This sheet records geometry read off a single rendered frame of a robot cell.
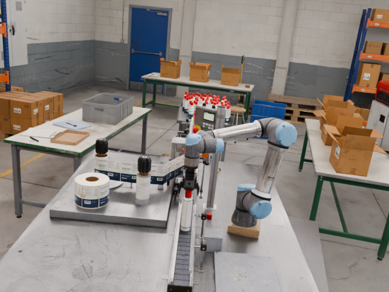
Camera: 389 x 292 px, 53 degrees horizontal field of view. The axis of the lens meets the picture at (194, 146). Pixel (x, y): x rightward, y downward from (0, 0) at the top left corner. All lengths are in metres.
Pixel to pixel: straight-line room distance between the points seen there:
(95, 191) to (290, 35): 7.96
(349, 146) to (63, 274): 2.62
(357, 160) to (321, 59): 6.29
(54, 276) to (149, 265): 0.44
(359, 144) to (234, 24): 6.66
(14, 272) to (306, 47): 8.66
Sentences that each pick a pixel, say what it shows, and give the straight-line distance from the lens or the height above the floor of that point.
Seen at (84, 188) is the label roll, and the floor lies 1.01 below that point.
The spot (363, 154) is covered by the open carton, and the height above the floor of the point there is 0.98.
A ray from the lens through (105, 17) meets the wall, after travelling 10.79.
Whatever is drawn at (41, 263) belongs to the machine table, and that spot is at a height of 0.83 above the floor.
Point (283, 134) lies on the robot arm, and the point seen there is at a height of 1.47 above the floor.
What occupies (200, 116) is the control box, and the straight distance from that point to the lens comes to 2.39.
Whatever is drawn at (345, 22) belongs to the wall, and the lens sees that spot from 9.86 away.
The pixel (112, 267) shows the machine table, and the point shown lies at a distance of 1.97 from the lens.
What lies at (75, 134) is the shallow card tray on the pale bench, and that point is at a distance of 3.95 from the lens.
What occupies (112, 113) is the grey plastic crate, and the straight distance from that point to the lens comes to 4.28.
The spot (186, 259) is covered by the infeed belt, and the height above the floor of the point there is 0.88.
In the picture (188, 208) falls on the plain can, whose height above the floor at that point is 1.07.
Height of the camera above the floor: 1.98
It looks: 18 degrees down
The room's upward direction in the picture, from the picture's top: 6 degrees clockwise
